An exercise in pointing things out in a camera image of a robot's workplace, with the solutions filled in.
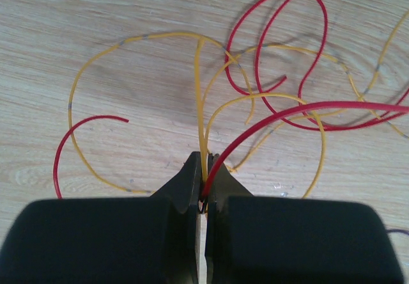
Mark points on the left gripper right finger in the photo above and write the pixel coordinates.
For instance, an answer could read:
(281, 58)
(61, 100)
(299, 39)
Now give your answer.
(261, 239)

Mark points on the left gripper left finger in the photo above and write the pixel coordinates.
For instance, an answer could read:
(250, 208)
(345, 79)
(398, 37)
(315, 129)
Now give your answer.
(109, 240)

